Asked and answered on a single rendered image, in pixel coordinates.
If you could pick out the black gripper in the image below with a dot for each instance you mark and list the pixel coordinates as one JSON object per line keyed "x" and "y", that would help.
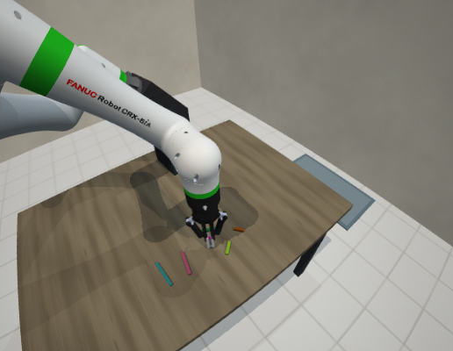
{"x": 206, "y": 218}

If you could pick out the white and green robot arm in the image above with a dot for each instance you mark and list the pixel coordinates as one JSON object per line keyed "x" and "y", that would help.
{"x": 34, "y": 56}

